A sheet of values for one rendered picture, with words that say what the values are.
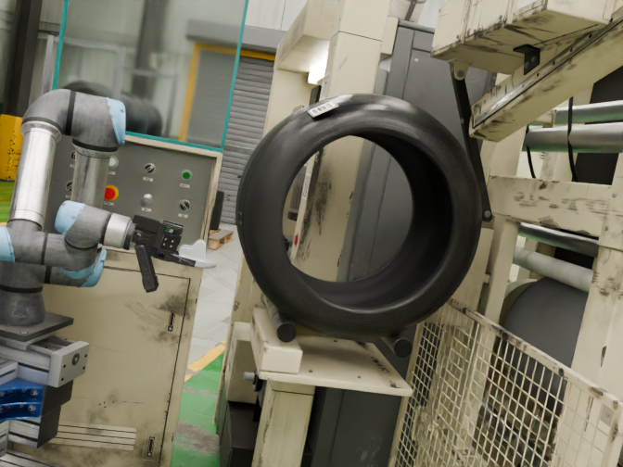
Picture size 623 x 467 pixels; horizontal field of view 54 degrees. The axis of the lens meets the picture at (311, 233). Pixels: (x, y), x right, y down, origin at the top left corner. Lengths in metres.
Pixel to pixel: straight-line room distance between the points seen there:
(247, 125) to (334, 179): 9.52
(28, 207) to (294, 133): 0.64
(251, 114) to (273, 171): 9.91
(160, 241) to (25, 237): 0.30
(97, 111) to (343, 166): 0.67
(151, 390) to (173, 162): 0.77
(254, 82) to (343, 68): 9.56
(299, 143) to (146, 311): 0.98
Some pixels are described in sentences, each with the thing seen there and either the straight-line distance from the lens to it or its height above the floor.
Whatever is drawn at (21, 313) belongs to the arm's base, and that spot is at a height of 0.75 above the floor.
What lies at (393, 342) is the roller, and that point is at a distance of 1.48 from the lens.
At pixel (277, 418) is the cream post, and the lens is 1.88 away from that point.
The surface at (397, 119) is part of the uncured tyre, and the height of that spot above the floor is 1.41.
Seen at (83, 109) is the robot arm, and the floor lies 1.31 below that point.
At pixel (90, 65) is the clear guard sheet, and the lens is 2.10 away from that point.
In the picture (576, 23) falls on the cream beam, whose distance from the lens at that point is 1.34.
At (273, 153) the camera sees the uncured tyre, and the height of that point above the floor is 1.29.
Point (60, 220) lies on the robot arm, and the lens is 1.44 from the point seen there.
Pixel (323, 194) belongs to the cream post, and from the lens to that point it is 1.73.
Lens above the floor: 1.27
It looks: 6 degrees down
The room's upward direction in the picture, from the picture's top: 11 degrees clockwise
